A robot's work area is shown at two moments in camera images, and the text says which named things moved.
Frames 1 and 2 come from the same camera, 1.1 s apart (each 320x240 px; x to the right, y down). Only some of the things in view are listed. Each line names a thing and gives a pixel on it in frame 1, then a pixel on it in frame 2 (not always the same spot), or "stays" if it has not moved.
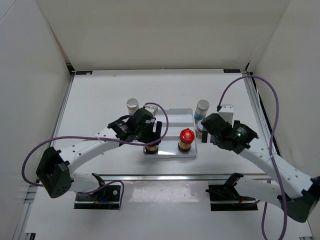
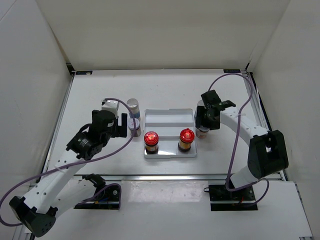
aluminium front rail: [187, 176] stays
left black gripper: [151, 138] → [120, 130]
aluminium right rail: [262, 117] stays
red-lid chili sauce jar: [187, 136] stays
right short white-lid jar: [200, 128] stays
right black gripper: [204, 137] → [200, 116]
